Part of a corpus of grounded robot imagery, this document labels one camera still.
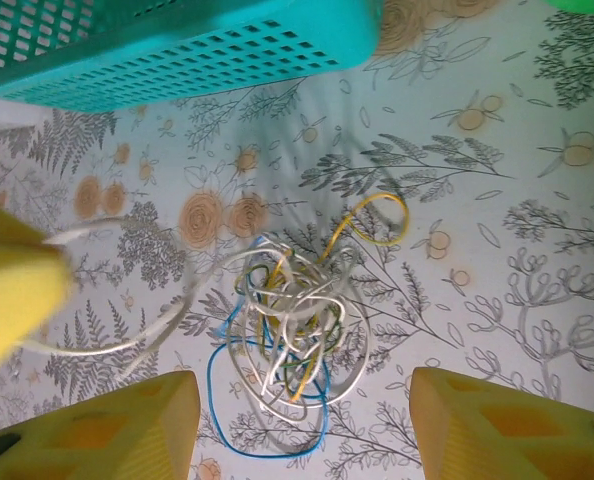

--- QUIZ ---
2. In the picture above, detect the blue cable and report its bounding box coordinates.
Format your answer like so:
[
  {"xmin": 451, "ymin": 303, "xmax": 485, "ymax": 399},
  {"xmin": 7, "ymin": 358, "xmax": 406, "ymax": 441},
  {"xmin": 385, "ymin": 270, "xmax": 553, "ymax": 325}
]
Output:
[
  {"xmin": 205, "ymin": 337, "xmax": 330, "ymax": 455},
  {"xmin": 218, "ymin": 234, "xmax": 281, "ymax": 344}
]

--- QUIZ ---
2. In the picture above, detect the green plastic basket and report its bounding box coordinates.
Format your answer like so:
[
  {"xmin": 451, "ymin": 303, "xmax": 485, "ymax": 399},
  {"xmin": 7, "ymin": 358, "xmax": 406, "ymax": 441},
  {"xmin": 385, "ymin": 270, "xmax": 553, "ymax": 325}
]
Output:
[{"xmin": 546, "ymin": 0, "xmax": 594, "ymax": 15}]

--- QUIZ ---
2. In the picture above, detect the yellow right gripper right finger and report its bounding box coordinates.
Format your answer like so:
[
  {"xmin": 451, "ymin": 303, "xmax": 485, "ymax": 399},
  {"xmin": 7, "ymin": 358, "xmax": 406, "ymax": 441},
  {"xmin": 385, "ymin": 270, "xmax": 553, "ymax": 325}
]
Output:
[{"xmin": 409, "ymin": 366, "xmax": 594, "ymax": 480}]

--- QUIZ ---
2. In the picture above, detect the teal plastic basket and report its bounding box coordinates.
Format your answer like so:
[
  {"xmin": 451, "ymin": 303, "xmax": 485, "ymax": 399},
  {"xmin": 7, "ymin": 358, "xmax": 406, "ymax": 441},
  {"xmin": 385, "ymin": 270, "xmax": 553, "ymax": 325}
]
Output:
[{"xmin": 0, "ymin": 0, "xmax": 384, "ymax": 114}]

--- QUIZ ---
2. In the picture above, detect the white cable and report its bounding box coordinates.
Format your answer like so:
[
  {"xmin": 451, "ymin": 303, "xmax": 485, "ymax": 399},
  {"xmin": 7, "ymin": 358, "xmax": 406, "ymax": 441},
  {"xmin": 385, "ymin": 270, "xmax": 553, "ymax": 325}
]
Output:
[
  {"xmin": 225, "ymin": 247, "xmax": 374, "ymax": 422},
  {"xmin": 24, "ymin": 217, "xmax": 198, "ymax": 359}
]

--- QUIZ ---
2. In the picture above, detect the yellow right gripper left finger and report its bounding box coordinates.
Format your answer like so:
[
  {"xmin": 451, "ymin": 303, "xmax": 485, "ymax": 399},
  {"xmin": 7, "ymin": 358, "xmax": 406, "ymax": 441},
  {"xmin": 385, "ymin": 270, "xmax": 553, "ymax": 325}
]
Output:
[{"xmin": 0, "ymin": 369, "xmax": 202, "ymax": 480}]

